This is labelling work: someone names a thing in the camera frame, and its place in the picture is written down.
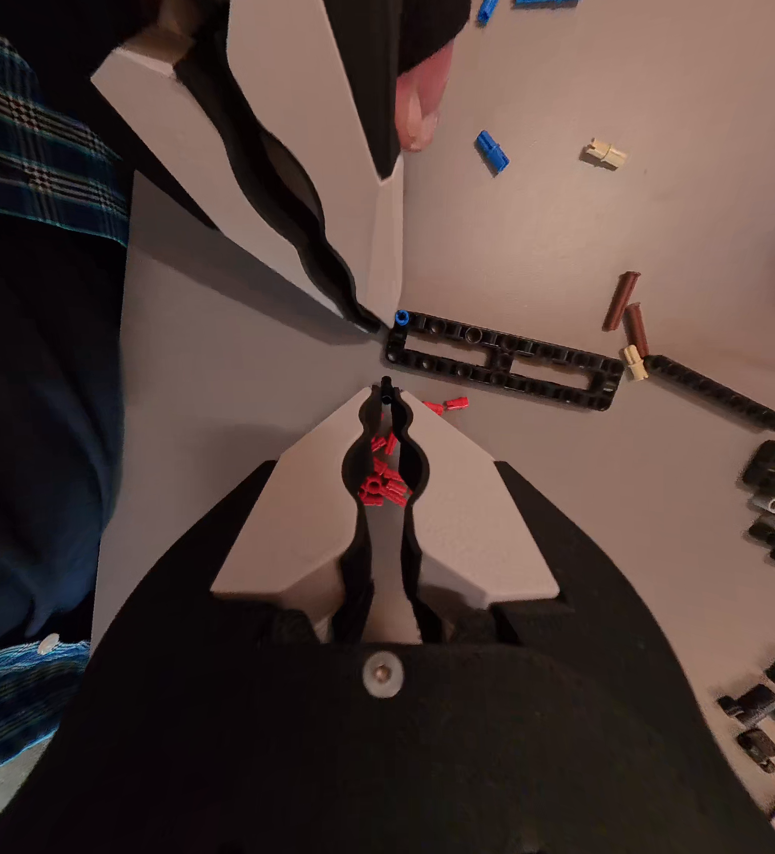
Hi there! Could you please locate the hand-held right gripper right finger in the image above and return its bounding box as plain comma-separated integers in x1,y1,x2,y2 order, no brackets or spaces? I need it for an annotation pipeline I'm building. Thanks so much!
389,389,561,645

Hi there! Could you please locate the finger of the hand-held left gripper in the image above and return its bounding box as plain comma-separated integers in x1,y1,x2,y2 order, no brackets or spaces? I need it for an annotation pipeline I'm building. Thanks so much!
227,0,406,329
90,13,382,331

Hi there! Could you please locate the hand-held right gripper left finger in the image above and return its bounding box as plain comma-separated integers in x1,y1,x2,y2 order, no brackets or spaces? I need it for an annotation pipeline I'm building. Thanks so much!
210,387,383,645

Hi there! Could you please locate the long black lego frame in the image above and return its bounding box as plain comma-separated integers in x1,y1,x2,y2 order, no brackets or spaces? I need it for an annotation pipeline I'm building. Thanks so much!
383,310,627,413

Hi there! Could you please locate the pile of red lego pins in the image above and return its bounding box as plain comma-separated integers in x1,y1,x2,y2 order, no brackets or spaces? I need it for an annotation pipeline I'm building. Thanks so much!
357,395,472,510

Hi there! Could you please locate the brown lego axle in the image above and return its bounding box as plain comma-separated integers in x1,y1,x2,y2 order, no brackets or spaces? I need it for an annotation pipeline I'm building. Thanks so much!
624,302,653,361
601,270,642,333

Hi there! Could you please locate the long black lego beam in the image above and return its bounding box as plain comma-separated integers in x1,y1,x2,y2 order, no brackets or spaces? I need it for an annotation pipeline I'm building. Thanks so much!
642,354,775,434

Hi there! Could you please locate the pile of dark grey lego pieces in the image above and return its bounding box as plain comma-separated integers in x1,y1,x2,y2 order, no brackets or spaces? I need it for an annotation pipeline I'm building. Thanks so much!
716,645,775,776

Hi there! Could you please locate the person's left hand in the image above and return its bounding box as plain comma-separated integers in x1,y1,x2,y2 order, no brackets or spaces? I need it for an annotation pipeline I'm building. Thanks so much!
393,37,457,153

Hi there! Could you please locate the person in plaid shirt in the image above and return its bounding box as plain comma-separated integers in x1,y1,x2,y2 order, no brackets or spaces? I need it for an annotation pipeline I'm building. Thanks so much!
0,0,132,790

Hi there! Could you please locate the dark blue shirt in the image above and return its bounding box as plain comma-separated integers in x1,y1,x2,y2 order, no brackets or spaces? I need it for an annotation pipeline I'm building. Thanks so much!
0,207,129,658

